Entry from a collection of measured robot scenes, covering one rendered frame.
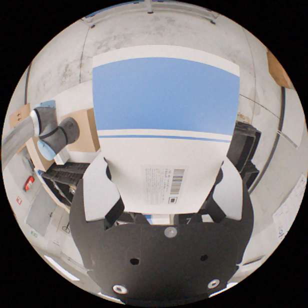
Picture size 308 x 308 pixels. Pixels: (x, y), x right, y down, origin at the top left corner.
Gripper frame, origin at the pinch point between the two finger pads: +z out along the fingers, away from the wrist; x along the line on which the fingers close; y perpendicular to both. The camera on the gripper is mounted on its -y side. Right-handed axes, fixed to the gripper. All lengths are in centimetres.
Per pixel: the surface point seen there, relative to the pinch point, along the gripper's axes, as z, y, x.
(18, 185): -15, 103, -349
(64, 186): 24, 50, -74
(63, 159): 34, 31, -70
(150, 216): 24, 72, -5
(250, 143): 54, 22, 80
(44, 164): 23, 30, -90
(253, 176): 54, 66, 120
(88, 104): 41, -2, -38
